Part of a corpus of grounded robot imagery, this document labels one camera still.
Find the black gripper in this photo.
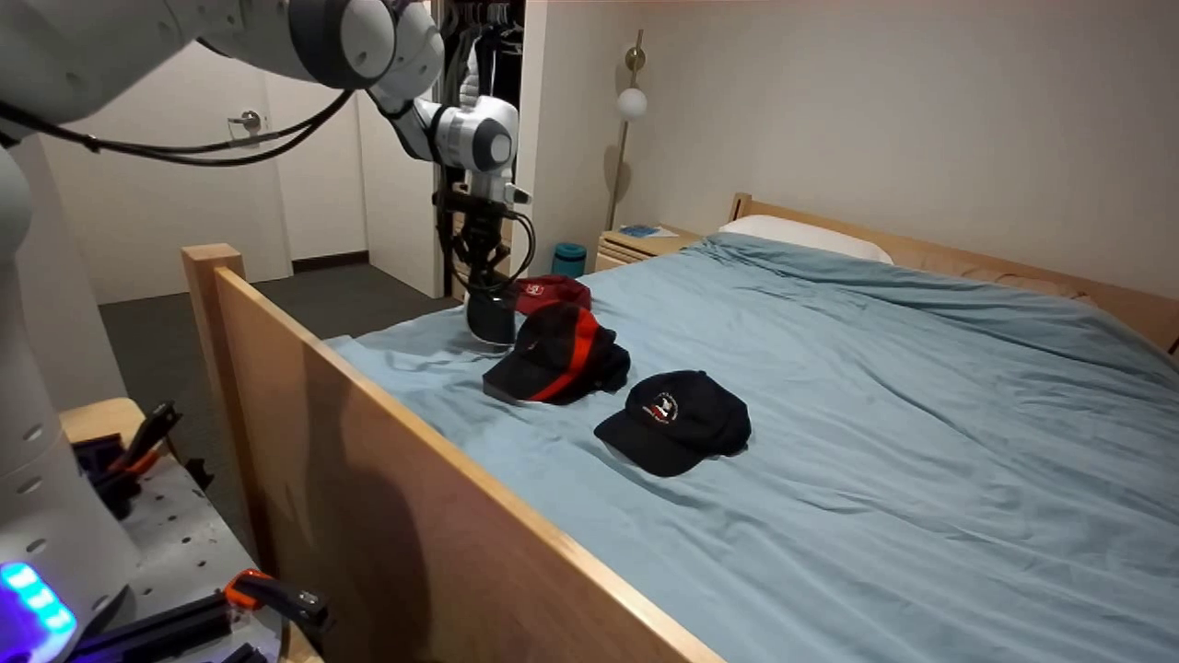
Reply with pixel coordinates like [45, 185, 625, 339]
[429, 188, 535, 293]

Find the black cap orange brim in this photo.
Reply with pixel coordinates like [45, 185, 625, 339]
[482, 304, 631, 405]

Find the black cap red white logo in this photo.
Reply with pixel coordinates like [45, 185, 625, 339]
[591, 371, 751, 480]

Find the black cap white swoosh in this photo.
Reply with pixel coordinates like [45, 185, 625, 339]
[466, 292, 515, 344]

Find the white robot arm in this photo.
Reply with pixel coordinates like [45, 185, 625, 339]
[0, 0, 519, 663]

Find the teal round container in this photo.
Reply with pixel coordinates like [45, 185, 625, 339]
[552, 243, 585, 277]

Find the wooden nightstand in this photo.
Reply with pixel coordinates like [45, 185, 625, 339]
[591, 223, 695, 274]

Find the white pillow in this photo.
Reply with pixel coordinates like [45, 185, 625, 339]
[718, 215, 896, 266]

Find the white door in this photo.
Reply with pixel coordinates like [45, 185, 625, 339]
[41, 48, 289, 302]

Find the black orange clamp tool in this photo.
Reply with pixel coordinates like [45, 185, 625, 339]
[223, 567, 329, 638]

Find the perforated metal work table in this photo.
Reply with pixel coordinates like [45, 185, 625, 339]
[110, 458, 283, 663]

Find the blue bed sheet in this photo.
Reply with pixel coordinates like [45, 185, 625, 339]
[342, 236, 1179, 663]

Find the globe wall lamp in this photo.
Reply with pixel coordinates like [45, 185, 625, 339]
[607, 35, 647, 218]

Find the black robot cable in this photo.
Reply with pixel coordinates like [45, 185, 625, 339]
[0, 83, 537, 297]

